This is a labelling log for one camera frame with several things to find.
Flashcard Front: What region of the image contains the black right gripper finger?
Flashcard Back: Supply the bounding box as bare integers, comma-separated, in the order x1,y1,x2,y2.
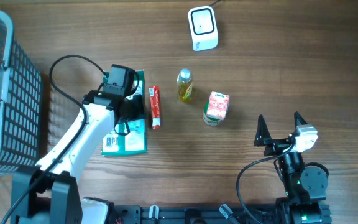
294,111,308,126
254,114,272,147

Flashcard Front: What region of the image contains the red stick packet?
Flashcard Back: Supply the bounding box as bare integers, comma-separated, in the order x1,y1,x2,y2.
149,85,161,129

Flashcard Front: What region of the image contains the green glove packet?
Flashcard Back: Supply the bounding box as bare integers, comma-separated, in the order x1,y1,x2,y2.
101,70,147,156

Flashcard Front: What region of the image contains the pink tissue box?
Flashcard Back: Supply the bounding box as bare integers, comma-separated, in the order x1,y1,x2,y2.
206,91,230,120

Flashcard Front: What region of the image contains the green lidded white jar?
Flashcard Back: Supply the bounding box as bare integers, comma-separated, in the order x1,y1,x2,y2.
203,101,221,126

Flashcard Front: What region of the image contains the yellow drink bottle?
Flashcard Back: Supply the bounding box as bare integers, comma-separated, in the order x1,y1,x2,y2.
177,68,193,101

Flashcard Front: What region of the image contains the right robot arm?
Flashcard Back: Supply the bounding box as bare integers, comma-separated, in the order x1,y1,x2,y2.
254,112,332,223

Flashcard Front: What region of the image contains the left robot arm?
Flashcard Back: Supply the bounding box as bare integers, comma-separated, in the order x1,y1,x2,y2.
2,90,144,224

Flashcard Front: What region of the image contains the white barcode scanner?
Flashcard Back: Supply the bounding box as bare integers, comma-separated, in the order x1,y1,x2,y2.
188,6,219,52

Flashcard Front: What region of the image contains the grey plastic shopping basket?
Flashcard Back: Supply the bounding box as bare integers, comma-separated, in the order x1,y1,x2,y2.
0,11,44,177

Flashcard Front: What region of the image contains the black mounting rail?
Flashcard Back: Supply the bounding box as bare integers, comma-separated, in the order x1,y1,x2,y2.
112,205,280,224

